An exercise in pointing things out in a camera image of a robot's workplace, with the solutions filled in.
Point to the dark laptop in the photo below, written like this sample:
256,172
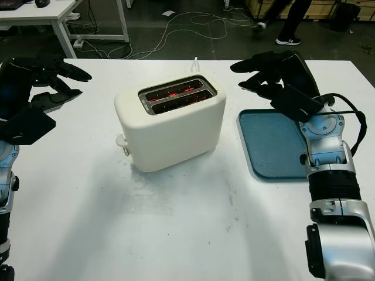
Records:
10,3

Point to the white power strip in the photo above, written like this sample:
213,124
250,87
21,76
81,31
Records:
78,43

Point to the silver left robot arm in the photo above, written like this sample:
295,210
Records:
7,164

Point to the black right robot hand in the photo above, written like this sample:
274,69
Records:
299,73

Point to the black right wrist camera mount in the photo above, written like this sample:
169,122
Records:
296,104

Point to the white office desk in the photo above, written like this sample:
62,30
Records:
44,13

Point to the blue plastic tray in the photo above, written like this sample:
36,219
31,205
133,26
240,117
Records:
269,143

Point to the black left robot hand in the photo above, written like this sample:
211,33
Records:
11,87

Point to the black waste bin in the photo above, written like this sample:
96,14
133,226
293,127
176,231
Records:
347,17

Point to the wooden crate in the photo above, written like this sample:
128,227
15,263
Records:
322,8

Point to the white paper sheet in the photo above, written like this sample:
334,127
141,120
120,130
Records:
167,13

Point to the black computer mouse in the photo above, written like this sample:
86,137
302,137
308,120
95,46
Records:
42,3

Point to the person in black trousers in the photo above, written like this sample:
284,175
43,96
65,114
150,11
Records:
293,20

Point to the cream white toaster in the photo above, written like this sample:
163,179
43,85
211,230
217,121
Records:
175,128

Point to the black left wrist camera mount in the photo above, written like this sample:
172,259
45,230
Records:
26,126

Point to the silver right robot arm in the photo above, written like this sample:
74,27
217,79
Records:
328,152

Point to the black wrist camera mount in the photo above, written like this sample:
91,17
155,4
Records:
296,104
26,126

